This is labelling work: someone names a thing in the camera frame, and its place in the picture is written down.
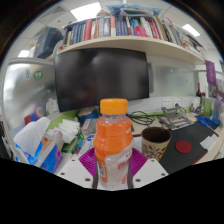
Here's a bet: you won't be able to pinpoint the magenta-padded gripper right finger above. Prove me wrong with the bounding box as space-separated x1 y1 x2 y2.
126 147 169 190

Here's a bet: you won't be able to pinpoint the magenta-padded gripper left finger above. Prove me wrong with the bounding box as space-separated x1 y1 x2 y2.
54 147 100 190

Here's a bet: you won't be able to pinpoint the orange drink bottle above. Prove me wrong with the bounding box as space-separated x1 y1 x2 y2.
92 97 135 191

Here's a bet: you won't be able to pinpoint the purple translucent water bottle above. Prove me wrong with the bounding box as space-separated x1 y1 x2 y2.
209 94 223 130

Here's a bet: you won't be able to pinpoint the floral ceramic mug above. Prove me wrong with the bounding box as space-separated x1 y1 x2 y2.
141 126 172 162

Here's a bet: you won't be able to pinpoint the blue tissue box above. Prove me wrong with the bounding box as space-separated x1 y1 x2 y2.
13 116 64 174

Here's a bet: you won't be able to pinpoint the flat round red coaster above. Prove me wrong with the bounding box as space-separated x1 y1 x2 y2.
175 140 193 155

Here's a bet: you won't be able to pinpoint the stack of white napkins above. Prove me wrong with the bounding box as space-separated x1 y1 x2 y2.
54 118 82 144

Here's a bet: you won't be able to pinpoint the grey metal laptop stand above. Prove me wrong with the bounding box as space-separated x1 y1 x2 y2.
156 103 195 131

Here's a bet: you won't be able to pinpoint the black desk mat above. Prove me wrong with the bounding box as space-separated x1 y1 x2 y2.
159 121 219 175

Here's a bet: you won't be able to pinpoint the folded white paper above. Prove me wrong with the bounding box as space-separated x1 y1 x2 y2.
199 134 218 152

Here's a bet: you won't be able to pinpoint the dark wine bottle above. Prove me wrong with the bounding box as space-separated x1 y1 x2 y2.
195 82 203 98

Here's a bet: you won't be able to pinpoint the black computer monitor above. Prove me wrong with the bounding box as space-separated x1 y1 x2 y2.
54 47 150 113

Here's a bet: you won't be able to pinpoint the purple hanging banner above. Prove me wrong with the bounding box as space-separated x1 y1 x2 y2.
204 59 218 87

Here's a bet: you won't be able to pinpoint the shelf unit with books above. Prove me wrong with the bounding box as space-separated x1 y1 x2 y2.
56 4 206 66

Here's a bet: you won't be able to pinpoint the dark blue box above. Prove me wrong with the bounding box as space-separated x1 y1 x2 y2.
33 27 64 60

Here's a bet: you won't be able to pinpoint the black cables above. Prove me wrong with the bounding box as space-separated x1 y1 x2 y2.
127 110 156 127

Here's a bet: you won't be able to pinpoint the coiled blue cable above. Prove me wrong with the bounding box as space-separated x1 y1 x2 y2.
195 114 212 127

